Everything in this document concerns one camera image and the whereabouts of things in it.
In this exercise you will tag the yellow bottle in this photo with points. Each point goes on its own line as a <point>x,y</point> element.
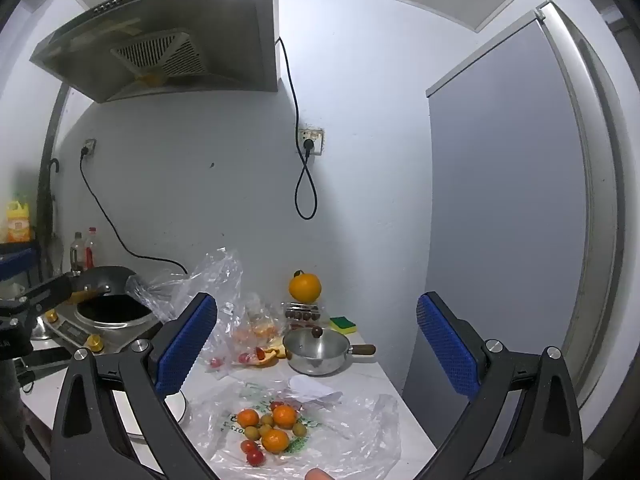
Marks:
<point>19,222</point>

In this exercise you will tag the clear plastic bag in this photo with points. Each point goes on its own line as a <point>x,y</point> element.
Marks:
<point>210,275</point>

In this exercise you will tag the red tomato piece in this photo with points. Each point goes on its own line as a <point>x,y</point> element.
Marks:
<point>260,352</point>

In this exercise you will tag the clear box of dark fruits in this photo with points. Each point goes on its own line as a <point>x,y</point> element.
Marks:
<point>300,315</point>

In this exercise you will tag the grey refrigerator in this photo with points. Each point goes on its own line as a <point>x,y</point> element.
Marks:
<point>505,185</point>

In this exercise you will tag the black umbrella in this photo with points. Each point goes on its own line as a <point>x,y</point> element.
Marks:
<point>52,210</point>

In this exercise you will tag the white wall outlet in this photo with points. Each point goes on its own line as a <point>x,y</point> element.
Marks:
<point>310,136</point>

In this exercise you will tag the steel range hood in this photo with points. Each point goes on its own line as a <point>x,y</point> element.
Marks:
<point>150,20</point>

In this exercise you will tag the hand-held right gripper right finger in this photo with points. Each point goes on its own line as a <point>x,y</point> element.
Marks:
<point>447,345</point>

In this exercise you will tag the dark blue rack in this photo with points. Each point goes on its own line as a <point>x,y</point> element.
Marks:
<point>15,260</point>

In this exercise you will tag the black wok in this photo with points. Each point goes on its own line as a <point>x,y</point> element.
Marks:
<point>107,280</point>

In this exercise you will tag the orange fruit pieces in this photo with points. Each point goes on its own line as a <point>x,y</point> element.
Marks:
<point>260,331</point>

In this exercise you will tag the silver induction cooker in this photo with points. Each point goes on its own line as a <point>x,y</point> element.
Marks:
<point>115,310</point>

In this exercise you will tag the dark sauce bottle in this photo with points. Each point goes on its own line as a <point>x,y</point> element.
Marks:
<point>76,255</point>

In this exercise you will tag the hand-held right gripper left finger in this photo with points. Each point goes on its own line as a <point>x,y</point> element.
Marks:
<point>187,345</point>

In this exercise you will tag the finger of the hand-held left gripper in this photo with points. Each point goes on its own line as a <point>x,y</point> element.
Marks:
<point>47,292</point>

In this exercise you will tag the yellow green sponge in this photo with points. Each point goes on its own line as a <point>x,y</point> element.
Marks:
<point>343,325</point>

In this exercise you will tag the glass pot lid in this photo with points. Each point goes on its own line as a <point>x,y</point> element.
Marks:
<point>315,342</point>

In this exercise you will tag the white paper receipt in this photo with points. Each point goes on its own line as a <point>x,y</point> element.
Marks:
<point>310,387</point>

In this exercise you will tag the small yellow-green fruit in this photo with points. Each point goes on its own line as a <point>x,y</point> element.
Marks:
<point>264,430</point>
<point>251,432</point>
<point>266,419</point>
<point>299,429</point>

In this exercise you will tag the orange peel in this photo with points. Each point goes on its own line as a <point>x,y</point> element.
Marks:
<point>272,355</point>

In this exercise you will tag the large orange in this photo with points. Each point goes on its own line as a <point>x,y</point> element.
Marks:
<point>305,287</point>

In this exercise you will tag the white plate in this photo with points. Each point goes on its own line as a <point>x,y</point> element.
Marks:
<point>175,407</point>

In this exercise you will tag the small wall outlet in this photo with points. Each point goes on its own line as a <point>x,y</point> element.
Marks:
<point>89,146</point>

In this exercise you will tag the cherry tomato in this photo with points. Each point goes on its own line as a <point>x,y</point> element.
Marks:
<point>249,446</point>
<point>276,405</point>
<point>216,361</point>
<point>255,457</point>
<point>244,358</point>

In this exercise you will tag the green printed plastic bag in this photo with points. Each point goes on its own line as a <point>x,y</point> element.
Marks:
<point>350,430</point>

